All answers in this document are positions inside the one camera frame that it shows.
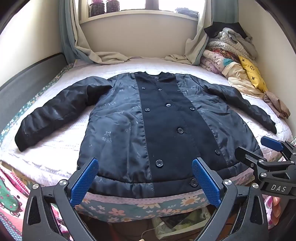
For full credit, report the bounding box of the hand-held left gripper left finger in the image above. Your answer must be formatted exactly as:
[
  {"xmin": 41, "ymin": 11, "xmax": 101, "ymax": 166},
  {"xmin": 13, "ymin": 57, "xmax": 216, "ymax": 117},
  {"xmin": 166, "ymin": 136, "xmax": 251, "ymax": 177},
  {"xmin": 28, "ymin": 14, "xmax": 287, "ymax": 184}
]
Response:
[{"xmin": 22, "ymin": 158, "xmax": 100, "ymax": 241}]

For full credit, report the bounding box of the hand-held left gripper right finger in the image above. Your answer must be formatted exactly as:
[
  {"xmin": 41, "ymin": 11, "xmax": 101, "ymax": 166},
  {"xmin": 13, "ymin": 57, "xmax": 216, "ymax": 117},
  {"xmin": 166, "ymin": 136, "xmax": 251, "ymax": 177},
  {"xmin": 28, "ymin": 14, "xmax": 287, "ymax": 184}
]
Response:
[{"xmin": 192, "ymin": 158, "xmax": 270, "ymax": 241}]

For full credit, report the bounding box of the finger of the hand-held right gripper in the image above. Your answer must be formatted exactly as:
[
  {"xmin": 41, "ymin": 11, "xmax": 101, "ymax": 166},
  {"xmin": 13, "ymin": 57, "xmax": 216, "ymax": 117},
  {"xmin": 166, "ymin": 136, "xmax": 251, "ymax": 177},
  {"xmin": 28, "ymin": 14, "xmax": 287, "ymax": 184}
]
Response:
[
  {"xmin": 260, "ymin": 136, "xmax": 296, "ymax": 161},
  {"xmin": 234, "ymin": 146, "xmax": 270, "ymax": 172}
]

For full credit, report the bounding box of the dark navy buttoned jacket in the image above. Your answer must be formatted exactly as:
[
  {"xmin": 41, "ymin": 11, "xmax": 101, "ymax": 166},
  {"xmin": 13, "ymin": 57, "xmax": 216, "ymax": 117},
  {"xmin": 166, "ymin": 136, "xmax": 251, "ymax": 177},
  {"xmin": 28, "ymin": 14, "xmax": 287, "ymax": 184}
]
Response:
[{"xmin": 14, "ymin": 72, "xmax": 277, "ymax": 200}]

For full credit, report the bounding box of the person's right hand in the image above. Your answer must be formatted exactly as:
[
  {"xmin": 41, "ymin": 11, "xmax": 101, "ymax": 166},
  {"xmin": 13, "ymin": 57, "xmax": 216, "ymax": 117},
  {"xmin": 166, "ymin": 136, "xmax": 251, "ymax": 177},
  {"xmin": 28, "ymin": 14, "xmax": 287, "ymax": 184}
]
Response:
[{"xmin": 269, "ymin": 195, "xmax": 283, "ymax": 227}]

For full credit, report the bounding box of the brown striped cloth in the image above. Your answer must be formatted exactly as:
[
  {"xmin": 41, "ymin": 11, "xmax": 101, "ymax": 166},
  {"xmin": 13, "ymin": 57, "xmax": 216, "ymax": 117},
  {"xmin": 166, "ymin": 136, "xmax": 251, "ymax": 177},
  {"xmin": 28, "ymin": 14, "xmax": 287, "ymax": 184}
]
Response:
[{"xmin": 263, "ymin": 91, "xmax": 291, "ymax": 119}]

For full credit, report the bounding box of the bed with white quilted cover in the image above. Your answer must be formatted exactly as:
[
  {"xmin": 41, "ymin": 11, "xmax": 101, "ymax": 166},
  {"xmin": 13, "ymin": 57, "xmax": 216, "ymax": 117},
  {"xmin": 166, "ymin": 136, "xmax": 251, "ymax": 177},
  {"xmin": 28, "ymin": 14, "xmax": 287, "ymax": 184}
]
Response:
[{"xmin": 0, "ymin": 57, "xmax": 294, "ymax": 186}]

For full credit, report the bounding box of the clutter under bed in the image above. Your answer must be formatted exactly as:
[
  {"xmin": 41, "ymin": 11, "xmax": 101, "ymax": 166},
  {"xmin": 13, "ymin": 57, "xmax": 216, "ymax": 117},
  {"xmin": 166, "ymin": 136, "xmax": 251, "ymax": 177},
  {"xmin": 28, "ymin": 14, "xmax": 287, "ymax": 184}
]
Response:
[{"xmin": 151, "ymin": 206, "xmax": 218, "ymax": 238}]

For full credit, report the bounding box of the floral bed sheet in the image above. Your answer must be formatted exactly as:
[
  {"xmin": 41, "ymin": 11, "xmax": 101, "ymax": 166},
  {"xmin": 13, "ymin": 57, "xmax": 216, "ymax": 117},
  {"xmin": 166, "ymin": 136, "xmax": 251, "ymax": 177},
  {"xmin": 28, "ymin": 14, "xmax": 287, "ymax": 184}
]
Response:
[{"xmin": 0, "ymin": 62, "xmax": 213, "ymax": 224}]

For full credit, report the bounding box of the cream blanket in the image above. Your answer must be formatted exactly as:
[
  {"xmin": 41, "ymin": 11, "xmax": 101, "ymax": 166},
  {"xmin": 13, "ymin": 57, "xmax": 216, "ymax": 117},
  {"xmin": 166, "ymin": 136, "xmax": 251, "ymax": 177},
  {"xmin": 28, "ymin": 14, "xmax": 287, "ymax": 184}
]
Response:
[{"xmin": 221, "ymin": 61, "xmax": 265, "ymax": 97}]

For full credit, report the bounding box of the yellow patterned pillow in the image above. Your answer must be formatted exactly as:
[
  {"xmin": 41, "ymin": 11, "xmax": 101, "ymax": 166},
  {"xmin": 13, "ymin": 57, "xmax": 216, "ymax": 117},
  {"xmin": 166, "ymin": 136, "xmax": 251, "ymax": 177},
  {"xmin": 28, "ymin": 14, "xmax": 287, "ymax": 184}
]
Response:
[{"xmin": 238, "ymin": 56, "xmax": 269, "ymax": 93}]

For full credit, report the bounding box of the pink printed blanket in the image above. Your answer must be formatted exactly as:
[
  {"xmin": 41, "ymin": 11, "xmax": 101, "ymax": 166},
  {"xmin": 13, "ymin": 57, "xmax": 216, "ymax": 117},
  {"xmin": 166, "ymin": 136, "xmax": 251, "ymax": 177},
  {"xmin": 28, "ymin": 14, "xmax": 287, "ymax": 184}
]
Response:
[{"xmin": 0, "ymin": 166, "xmax": 73, "ymax": 241}]

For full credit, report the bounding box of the grey dotted quilt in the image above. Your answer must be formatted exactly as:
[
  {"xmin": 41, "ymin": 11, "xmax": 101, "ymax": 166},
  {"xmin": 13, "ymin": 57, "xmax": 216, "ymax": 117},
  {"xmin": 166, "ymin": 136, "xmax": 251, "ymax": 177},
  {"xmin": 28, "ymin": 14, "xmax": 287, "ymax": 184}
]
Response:
[{"xmin": 207, "ymin": 29, "xmax": 259, "ymax": 60}]

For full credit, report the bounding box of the floral folded blanket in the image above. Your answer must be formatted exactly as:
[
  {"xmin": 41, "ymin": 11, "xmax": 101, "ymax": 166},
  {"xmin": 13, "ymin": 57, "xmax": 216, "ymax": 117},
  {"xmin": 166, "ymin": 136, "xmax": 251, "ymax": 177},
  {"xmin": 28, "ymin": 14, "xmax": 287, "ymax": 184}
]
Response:
[{"xmin": 199, "ymin": 47, "xmax": 241, "ymax": 75}]

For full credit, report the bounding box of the grey garment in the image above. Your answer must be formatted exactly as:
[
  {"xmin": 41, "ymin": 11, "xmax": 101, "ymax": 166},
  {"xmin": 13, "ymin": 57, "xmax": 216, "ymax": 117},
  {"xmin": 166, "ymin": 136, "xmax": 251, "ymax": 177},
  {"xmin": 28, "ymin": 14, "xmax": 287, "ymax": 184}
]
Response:
[{"xmin": 225, "ymin": 31, "xmax": 253, "ymax": 48}]

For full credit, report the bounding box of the beige curtain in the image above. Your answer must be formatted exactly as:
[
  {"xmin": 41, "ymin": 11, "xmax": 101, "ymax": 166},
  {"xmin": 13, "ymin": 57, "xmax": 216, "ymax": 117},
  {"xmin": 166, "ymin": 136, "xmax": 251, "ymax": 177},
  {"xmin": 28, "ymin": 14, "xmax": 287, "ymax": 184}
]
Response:
[
  {"xmin": 70, "ymin": 0, "xmax": 133, "ymax": 65},
  {"xmin": 164, "ymin": 0, "xmax": 213, "ymax": 66}
]

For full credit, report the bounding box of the black cloth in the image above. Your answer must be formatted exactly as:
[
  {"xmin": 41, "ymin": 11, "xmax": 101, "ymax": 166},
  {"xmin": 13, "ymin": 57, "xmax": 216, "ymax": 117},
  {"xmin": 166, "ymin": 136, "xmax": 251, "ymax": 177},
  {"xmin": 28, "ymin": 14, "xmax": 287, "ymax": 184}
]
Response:
[{"xmin": 203, "ymin": 22, "xmax": 248, "ymax": 39}]

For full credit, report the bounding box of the blue-grey curtain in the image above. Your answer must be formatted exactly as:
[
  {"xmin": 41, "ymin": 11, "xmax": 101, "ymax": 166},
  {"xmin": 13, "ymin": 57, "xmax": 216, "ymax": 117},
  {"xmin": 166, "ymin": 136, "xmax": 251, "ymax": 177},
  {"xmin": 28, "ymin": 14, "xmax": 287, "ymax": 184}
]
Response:
[
  {"xmin": 59, "ymin": 0, "xmax": 80, "ymax": 64},
  {"xmin": 211, "ymin": 0, "xmax": 241, "ymax": 25}
]

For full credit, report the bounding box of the dark cloth on windowsill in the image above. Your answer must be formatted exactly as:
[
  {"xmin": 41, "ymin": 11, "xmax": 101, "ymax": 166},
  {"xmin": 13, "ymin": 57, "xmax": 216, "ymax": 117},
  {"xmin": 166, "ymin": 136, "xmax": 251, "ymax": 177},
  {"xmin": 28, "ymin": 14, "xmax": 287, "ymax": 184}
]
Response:
[{"xmin": 174, "ymin": 7, "xmax": 200, "ymax": 17}]

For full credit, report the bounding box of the dark glass jar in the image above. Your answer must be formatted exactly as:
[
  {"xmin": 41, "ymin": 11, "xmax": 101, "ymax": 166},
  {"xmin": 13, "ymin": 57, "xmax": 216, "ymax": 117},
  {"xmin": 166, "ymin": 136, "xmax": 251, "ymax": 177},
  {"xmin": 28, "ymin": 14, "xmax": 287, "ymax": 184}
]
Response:
[
  {"xmin": 90, "ymin": 0, "xmax": 106, "ymax": 17},
  {"xmin": 106, "ymin": 0, "xmax": 120, "ymax": 14}
]

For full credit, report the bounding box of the white cable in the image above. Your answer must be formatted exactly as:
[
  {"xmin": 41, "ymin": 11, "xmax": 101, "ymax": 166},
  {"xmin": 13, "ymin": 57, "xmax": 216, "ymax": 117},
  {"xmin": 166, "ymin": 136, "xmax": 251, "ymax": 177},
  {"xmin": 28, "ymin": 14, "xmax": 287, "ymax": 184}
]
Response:
[{"xmin": 140, "ymin": 221, "xmax": 165, "ymax": 241}]

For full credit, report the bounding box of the dark bed frame board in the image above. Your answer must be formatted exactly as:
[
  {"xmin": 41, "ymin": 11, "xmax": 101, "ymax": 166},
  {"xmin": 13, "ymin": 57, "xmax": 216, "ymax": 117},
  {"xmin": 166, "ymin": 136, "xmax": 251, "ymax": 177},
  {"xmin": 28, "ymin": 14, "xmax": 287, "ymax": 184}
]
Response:
[{"xmin": 0, "ymin": 53, "xmax": 68, "ymax": 98}]

